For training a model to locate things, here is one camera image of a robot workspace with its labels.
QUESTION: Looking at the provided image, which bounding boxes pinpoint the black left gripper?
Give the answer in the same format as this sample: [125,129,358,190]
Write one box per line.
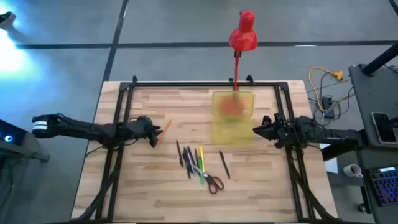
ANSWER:
[123,115,164,149]

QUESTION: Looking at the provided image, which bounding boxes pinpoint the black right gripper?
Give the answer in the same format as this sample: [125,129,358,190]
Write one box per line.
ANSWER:
[252,113,296,149]

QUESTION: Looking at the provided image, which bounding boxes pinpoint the yellow translucent supply box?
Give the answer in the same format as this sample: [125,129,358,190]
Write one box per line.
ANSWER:
[210,89,256,146]

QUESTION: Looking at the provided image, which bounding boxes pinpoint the black pen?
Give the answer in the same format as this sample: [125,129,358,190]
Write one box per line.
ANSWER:
[182,147,192,180]
[175,139,185,168]
[218,150,231,180]

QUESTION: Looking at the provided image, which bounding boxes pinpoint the dark blue pen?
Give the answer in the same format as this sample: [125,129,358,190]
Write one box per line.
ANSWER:
[184,146,195,174]

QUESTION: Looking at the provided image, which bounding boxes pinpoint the purple translucent pen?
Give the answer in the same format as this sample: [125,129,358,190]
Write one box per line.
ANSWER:
[187,145,198,172]

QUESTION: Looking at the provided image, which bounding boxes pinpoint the yellow pen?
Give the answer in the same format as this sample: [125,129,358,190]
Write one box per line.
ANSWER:
[199,144,206,172]

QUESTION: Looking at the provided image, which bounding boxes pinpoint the red-handled scissors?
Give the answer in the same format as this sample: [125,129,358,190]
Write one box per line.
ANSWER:
[190,164,225,195]

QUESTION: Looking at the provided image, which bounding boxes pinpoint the black box with blue light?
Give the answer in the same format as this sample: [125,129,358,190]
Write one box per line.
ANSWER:
[0,119,28,155]

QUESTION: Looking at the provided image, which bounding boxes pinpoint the black power adapter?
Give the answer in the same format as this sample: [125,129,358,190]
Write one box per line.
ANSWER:
[321,95,336,119]

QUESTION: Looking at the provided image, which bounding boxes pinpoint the white paper sheet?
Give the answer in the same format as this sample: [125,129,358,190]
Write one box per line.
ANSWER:
[319,142,339,174]

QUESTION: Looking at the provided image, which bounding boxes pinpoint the white mug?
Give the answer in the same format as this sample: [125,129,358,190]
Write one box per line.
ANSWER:
[343,163,364,179]

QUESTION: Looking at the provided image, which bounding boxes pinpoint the red desk lamp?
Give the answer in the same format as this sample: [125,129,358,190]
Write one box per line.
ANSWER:
[217,9,259,118]

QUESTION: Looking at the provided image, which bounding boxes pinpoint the grey side desk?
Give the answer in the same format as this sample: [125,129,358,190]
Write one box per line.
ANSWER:
[348,63,398,149]

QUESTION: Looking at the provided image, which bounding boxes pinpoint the black smartphone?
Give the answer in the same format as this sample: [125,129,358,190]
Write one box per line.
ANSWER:
[370,111,398,145]

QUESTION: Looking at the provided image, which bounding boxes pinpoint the grey metal stand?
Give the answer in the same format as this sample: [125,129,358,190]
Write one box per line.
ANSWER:
[0,130,50,164]

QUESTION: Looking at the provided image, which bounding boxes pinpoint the backlit computer keyboard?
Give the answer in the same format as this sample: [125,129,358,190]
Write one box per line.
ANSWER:
[366,166,398,208]

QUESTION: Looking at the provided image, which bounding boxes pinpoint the black pole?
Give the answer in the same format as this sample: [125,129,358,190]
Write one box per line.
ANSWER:
[361,42,398,77]

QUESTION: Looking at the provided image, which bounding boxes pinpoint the black aluminium table frame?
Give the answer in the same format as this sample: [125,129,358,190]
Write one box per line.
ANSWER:
[70,74,340,224]

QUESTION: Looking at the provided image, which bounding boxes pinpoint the yellow extension cable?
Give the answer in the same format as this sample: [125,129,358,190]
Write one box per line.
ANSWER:
[307,66,345,110]

